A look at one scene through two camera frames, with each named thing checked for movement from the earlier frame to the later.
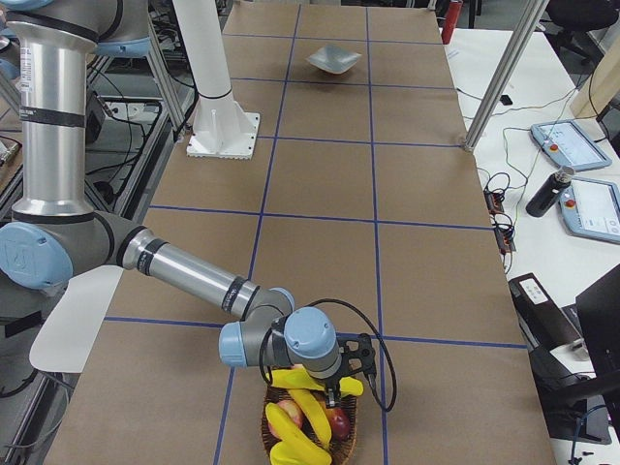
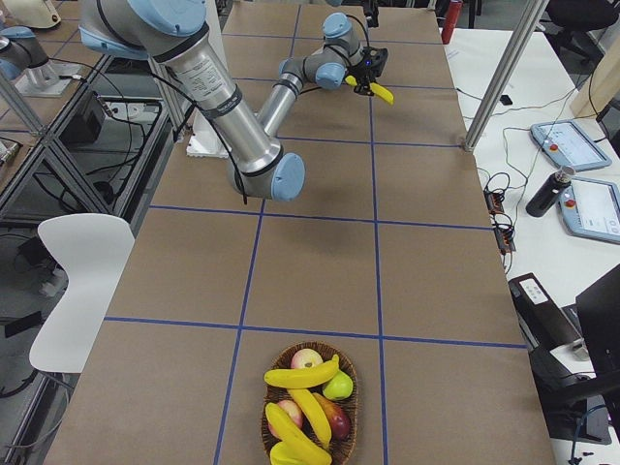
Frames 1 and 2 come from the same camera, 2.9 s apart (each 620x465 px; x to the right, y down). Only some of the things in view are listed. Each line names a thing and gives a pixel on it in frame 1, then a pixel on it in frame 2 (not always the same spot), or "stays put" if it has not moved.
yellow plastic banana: x=315 y=414 to x=379 y=89
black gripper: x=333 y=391 to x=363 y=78
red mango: x=340 y=423 stays put
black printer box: x=557 y=354 stays put
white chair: x=69 y=334 stays put
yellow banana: x=294 y=445 stays put
